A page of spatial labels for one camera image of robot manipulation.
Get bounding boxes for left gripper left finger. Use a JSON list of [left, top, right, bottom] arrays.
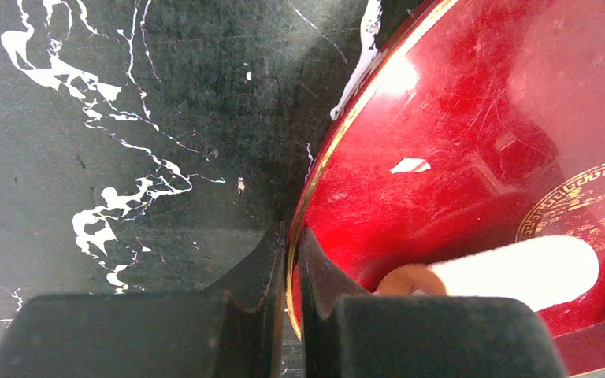
[[205, 223, 286, 377]]

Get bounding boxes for red round lacquer plate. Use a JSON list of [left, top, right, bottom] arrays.
[[287, 1, 605, 375]]

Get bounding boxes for wooden double-ended pastry roller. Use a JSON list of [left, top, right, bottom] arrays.
[[374, 263, 605, 348]]

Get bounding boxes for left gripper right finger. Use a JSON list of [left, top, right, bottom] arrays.
[[298, 228, 369, 377]]

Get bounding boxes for white dough lump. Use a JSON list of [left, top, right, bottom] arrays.
[[429, 235, 599, 312]]

